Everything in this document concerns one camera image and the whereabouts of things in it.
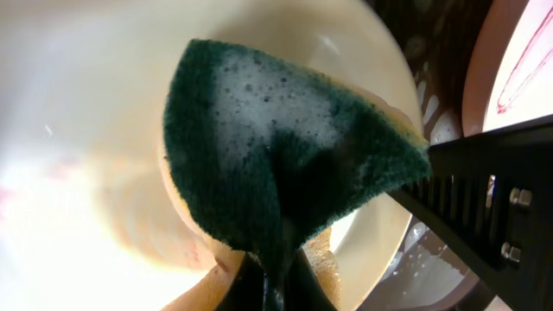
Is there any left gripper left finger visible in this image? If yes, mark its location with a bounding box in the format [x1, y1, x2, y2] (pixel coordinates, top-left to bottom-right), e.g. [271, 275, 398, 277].
[215, 254, 264, 311]

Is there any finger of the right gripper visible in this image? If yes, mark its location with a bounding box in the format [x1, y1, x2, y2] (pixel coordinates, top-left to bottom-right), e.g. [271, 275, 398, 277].
[390, 116, 552, 311]

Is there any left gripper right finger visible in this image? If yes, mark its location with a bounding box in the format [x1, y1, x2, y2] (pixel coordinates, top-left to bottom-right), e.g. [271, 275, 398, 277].
[284, 249, 336, 311]

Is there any green and yellow sponge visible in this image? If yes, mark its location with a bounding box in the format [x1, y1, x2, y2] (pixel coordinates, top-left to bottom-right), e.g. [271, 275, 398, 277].
[162, 39, 431, 310]

